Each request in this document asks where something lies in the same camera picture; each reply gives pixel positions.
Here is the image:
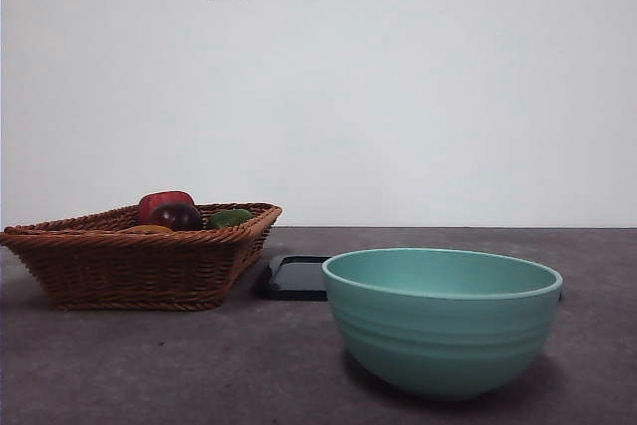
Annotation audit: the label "teal ribbed bowl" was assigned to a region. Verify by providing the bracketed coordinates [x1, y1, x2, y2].
[320, 246, 565, 402]

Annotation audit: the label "green fruit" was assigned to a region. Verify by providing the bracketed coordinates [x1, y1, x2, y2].
[205, 208, 256, 231]

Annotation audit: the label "dark green rectangular tray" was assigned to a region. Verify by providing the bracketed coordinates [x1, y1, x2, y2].
[254, 254, 565, 304]

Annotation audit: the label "dark purple round fruit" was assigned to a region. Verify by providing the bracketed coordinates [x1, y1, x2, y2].
[148, 201, 204, 233]

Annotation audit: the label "red apple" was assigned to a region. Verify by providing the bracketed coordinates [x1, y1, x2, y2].
[136, 189, 197, 226]

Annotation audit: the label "brown wicker basket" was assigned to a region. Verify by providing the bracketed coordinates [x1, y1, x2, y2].
[0, 201, 283, 313]

